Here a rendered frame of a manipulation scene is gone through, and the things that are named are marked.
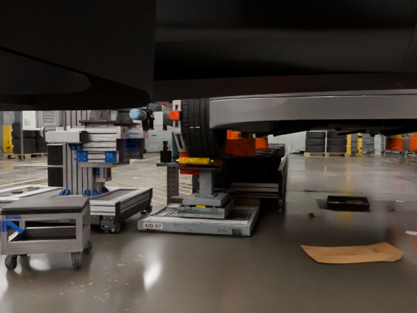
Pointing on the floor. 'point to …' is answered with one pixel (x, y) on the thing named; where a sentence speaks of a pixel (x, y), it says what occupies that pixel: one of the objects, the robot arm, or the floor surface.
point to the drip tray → (349, 200)
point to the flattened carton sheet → (354, 253)
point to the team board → (28, 122)
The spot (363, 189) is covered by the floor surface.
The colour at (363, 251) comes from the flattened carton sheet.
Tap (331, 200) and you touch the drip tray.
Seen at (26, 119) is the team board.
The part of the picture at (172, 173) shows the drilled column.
